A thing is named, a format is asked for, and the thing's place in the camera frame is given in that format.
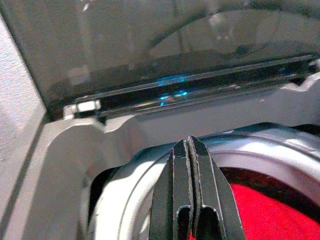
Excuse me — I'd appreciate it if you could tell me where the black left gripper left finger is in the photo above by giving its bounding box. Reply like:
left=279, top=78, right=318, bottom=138
left=148, top=139, right=194, bottom=240

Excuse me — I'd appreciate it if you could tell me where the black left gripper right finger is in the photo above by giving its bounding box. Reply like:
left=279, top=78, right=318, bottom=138
left=187, top=135, right=247, bottom=240

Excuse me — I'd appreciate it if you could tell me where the grey top-load washing machine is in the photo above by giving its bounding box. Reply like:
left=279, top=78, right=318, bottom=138
left=0, top=72, right=320, bottom=240

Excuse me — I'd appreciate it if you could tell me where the grey washer drum rim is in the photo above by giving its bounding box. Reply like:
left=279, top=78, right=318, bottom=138
left=87, top=122, right=320, bottom=240

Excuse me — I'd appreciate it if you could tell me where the red cloth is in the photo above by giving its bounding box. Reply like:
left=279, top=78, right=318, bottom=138
left=188, top=183, right=320, bottom=240

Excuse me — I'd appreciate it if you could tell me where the white lid hinge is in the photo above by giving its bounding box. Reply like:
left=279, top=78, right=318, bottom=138
left=63, top=99, right=102, bottom=119

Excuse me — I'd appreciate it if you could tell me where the dark glass washer lid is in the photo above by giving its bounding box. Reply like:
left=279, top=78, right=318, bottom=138
left=0, top=0, right=320, bottom=119

